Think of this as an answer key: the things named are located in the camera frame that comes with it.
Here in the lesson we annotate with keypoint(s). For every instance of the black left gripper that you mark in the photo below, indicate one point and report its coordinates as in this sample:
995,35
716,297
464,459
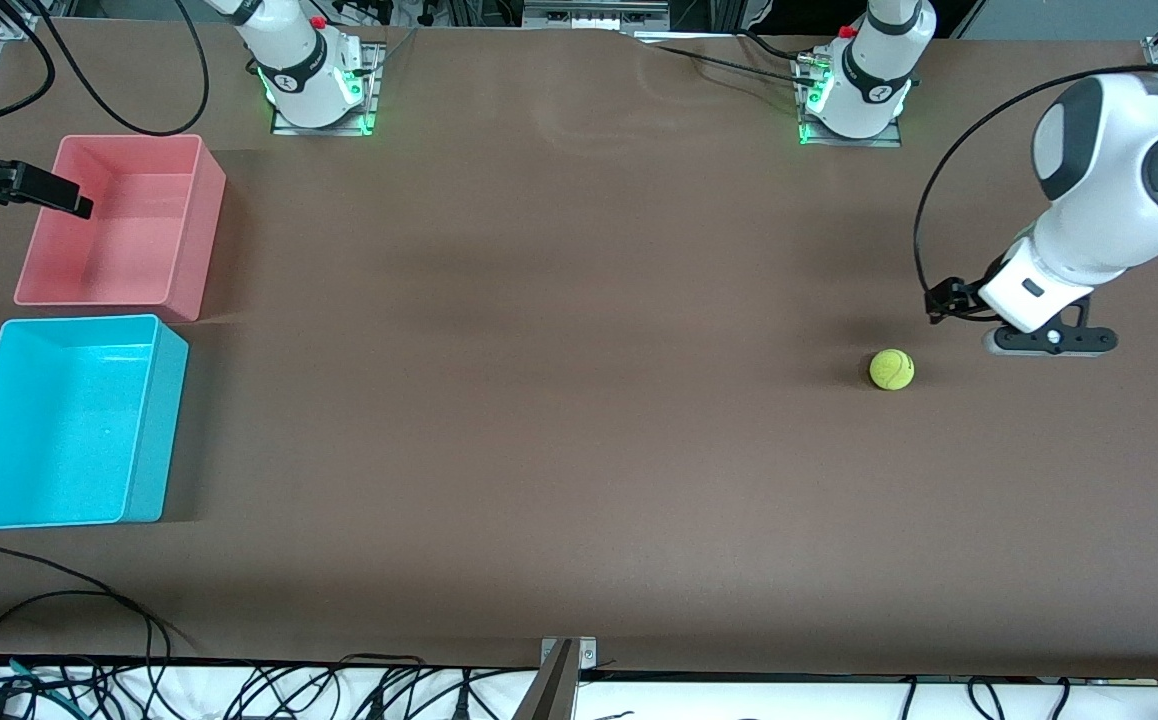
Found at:
961,297

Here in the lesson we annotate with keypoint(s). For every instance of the yellow tennis ball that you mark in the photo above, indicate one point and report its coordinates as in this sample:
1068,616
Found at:
891,369

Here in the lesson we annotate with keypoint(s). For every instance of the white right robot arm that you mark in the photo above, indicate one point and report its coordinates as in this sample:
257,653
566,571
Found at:
304,70

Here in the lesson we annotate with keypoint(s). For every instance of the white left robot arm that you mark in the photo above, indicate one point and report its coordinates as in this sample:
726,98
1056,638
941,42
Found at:
1109,200

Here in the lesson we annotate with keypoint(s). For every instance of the pink plastic bin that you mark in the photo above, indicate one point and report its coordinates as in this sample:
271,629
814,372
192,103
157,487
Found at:
119,250

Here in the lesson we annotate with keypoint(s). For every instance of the blue plastic bin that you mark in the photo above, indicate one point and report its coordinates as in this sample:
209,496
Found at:
59,430

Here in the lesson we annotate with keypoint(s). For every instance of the grey aluminium profile bar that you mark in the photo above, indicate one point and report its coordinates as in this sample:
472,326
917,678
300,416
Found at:
551,690

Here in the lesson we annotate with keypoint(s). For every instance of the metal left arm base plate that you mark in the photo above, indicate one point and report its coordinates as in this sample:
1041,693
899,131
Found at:
894,140

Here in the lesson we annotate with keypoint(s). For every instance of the small metal bracket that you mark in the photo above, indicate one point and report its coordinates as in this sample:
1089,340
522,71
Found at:
587,655

